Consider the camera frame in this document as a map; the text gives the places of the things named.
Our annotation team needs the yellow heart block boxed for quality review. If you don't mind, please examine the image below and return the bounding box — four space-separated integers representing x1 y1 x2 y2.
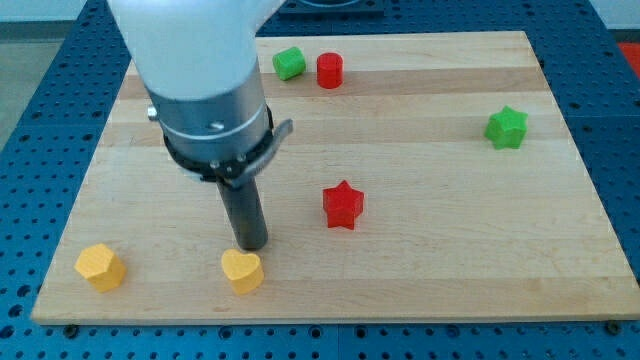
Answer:
221 249 265 295

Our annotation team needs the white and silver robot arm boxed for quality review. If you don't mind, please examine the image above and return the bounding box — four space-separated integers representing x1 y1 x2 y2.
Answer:
108 0 292 188

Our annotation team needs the red star block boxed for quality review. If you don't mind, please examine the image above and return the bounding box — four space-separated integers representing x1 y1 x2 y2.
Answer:
322 180 365 230

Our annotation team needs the green star block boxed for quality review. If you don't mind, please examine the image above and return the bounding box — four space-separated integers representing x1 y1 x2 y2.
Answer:
484 106 528 150

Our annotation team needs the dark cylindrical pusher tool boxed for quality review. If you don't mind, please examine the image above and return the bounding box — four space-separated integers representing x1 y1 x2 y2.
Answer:
218 180 268 251

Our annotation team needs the wooden board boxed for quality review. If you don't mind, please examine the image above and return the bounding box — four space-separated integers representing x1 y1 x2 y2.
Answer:
32 31 639 325

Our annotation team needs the red cylinder block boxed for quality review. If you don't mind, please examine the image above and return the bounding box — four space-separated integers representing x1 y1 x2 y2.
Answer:
316 52 344 89

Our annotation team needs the green cylinder block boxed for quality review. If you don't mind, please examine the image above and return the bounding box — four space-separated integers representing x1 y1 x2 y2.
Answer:
272 47 306 81

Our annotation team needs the yellow hexagon block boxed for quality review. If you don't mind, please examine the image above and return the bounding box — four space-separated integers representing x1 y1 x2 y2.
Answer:
74 243 127 293

